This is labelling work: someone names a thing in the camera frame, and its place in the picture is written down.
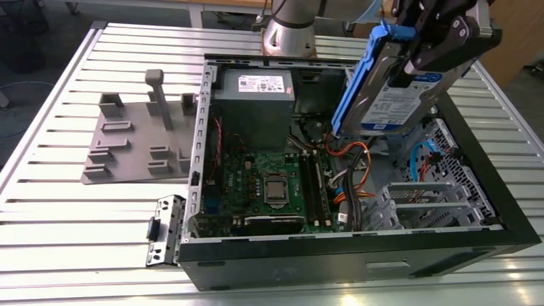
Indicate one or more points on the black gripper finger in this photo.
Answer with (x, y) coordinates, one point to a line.
(454, 44)
(409, 9)

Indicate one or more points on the hard disk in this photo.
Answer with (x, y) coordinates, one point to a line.
(382, 108)

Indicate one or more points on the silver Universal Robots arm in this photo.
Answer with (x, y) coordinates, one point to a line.
(288, 35)

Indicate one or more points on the silver disk bay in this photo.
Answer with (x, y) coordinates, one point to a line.
(424, 206)

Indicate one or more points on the brown wooden cabinet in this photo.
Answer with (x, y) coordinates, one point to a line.
(518, 48)

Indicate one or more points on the grey power supply unit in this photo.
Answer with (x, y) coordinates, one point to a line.
(254, 121)

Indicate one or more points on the black RAM stick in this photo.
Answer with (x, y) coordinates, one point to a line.
(321, 191)

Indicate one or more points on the silver CPU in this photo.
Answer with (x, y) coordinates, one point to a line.
(277, 191)

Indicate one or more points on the green motherboard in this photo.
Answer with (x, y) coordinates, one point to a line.
(241, 178)

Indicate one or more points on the black graphics card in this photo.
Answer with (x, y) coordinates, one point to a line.
(276, 223)

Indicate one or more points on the black open PC case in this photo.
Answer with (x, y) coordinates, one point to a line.
(297, 267)

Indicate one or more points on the grey parts rack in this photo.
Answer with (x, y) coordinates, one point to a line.
(136, 159)

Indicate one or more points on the hinged metal card retainer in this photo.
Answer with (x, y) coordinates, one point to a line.
(172, 223)

